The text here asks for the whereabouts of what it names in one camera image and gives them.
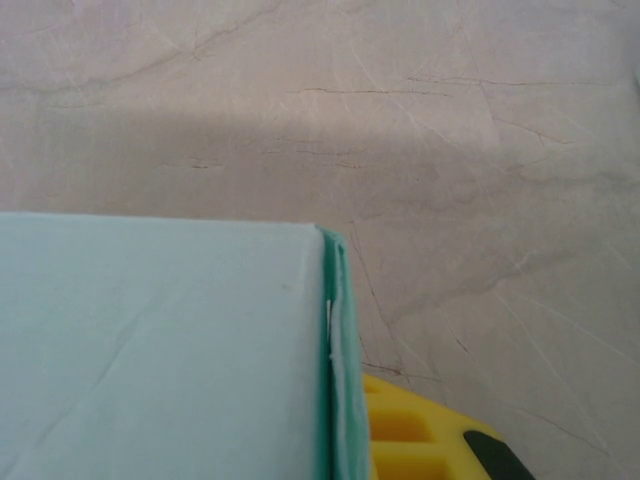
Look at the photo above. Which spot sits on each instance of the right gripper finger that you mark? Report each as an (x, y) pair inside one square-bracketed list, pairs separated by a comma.
[(425, 440)]

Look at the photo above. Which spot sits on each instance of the light blue paper box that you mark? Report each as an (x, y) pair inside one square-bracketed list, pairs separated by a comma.
[(150, 350)]

